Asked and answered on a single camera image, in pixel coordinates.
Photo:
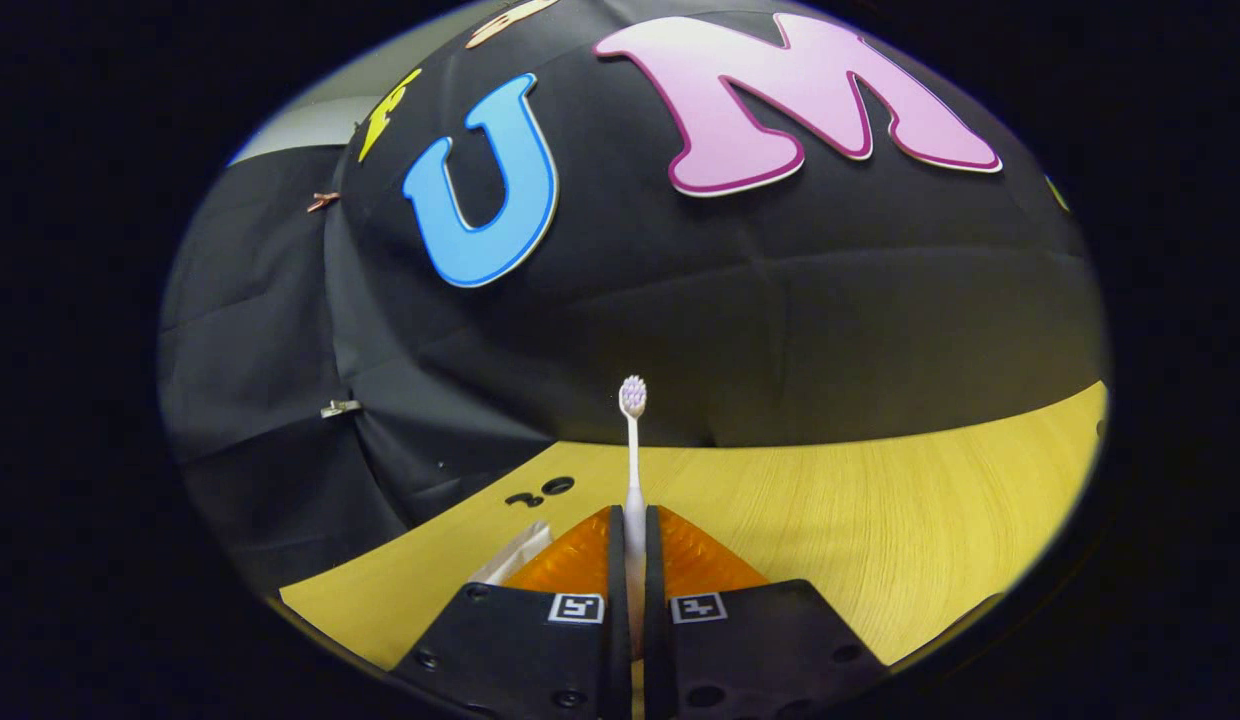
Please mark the black keyhole desk grommet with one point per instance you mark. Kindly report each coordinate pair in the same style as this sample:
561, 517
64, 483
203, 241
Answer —
542, 491

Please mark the pink toothbrush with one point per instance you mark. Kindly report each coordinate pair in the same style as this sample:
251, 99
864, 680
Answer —
633, 470

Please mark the silver cloth clip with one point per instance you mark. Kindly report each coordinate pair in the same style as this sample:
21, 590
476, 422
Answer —
340, 408

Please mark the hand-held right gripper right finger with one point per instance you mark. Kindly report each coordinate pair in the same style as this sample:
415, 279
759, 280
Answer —
655, 600

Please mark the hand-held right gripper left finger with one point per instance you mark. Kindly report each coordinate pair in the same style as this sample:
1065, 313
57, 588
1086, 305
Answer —
616, 600

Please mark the copper cloth clip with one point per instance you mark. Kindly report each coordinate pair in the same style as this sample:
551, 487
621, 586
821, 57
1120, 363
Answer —
322, 200

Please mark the black backdrop cloth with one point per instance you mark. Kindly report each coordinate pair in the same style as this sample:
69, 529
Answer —
680, 300

